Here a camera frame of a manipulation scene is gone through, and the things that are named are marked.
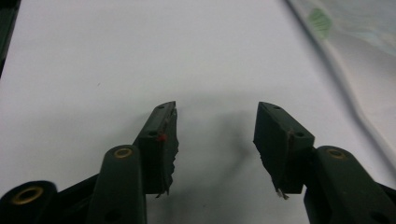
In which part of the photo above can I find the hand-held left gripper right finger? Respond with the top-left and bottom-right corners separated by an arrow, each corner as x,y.
252,101 -> 316,201

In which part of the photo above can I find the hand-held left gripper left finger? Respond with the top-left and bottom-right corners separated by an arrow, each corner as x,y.
133,100 -> 180,199

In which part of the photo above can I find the translucent leaf-print zipper bag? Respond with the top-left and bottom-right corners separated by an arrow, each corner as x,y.
283,0 -> 396,175

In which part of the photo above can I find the white paper sheet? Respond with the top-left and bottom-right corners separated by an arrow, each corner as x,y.
0,0 -> 396,224

